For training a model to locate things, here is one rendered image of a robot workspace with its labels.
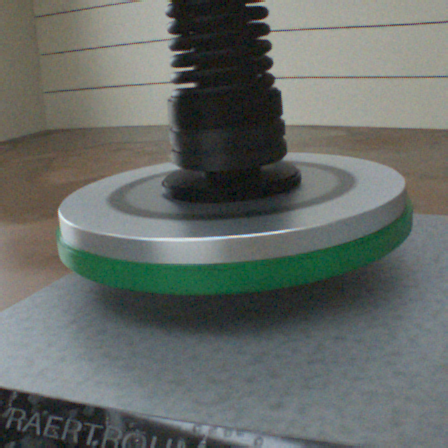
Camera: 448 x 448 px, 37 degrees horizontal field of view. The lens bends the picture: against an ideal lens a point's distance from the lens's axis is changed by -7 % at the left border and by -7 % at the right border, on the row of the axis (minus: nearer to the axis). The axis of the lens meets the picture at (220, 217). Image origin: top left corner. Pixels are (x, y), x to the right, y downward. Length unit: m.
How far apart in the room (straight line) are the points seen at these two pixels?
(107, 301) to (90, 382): 0.10
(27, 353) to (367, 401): 0.18
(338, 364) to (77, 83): 8.44
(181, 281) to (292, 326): 0.07
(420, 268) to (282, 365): 0.15
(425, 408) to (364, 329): 0.08
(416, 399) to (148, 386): 0.12
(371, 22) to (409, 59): 0.51
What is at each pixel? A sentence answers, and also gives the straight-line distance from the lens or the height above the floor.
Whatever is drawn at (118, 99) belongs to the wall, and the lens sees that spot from 8.30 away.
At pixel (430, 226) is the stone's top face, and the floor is 0.84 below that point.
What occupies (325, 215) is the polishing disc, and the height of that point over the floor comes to 0.90.
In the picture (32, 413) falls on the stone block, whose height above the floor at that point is 0.83.
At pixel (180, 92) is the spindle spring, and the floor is 0.96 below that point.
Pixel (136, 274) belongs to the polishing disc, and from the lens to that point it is 0.34.
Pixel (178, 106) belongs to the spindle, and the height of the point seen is 0.95.
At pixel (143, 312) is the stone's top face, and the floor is 0.84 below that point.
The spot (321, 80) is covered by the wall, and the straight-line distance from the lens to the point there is 6.94.
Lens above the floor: 0.99
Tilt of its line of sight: 15 degrees down
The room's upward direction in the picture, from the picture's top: 5 degrees counter-clockwise
